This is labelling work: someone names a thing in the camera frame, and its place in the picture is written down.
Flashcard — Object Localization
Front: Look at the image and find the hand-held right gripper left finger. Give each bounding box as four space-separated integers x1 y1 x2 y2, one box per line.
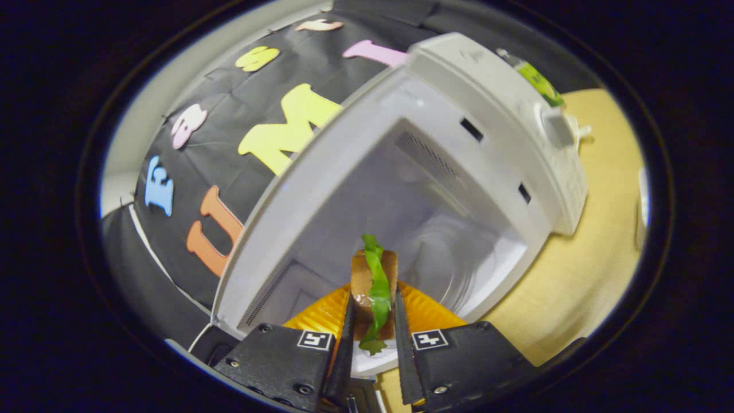
213 284 357 413

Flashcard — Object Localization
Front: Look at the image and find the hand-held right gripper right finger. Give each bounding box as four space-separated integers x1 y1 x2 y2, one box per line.
393 280 540 413

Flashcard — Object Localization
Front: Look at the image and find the lettuce sandwich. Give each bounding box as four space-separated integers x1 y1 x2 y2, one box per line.
350 233 399 356

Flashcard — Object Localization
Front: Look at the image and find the white microwave oven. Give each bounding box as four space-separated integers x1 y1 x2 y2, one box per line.
166 32 590 376

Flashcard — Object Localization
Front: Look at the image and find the glass turntable plate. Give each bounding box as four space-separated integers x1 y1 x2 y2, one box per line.
401 215 520 313

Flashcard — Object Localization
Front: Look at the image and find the green drink bottle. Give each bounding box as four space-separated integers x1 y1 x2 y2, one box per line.
496 49 566 108

